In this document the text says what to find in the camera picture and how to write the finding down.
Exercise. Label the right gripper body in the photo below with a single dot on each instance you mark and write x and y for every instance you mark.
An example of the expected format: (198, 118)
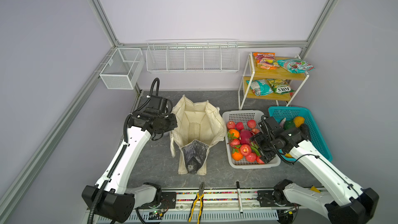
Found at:
(265, 146)

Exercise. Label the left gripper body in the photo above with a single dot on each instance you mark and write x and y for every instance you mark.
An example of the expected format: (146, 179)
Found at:
(168, 123)

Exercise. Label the red apple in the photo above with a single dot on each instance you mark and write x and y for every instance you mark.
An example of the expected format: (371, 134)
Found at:
(259, 161)
(251, 124)
(251, 157)
(231, 125)
(239, 126)
(234, 142)
(245, 149)

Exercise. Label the magenta dragon fruit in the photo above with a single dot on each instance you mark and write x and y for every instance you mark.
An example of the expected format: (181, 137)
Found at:
(245, 137)

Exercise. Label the cream canvas grocery bag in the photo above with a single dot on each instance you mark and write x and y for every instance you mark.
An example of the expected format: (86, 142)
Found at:
(199, 128)

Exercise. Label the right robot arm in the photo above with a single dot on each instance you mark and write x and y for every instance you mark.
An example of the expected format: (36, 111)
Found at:
(343, 202)

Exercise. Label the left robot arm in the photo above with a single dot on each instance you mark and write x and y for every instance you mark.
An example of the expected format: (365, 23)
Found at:
(108, 196)

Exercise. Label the teal white snack bag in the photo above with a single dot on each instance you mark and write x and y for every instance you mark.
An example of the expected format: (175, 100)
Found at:
(260, 87)

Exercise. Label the green Fox's candy bag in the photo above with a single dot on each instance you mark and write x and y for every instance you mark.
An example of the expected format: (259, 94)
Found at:
(279, 86)

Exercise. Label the teal red snack bag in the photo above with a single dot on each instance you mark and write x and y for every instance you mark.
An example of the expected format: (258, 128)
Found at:
(295, 65)

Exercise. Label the orange snack bag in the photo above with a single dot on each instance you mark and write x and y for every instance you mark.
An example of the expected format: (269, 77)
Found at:
(265, 60)

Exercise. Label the orange tangerine front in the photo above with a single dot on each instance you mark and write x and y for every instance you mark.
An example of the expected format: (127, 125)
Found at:
(236, 155)

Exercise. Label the green bell pepper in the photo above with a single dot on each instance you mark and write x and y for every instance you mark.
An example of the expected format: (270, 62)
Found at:
(289, 124)

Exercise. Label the teal plastic vegetable basket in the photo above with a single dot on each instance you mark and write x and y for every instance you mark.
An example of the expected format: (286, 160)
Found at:
(289, 112)

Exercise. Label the white plastic fruit basket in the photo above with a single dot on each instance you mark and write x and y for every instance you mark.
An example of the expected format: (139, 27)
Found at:
(244, 116)

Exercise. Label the yellow tape measure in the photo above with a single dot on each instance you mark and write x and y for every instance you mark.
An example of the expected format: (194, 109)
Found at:
(314, 189)

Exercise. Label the wooden two-tier shelf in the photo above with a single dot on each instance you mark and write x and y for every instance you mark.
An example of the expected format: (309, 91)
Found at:
(252, 72)

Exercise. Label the small white mesh box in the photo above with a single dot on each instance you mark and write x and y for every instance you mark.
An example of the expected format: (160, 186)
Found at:
(123, 68)

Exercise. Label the yellow black pliers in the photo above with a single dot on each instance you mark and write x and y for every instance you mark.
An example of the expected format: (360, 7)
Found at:
(199, 198)

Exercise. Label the long white wire basket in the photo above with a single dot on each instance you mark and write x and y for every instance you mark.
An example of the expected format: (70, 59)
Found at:
(192, 55)

